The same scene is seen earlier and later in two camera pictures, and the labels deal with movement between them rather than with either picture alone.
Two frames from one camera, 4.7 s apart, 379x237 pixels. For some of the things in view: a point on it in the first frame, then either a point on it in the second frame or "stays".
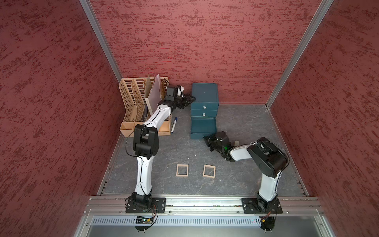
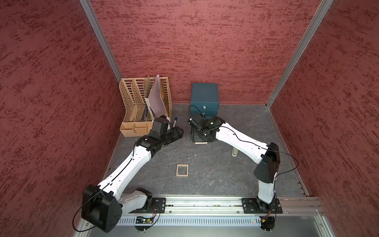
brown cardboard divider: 148,85 stays
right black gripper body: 219,148 → 199,136
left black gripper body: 179,102 → 164,138
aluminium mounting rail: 202,206 stays
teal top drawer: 205,105 stays
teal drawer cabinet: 206,104 stays
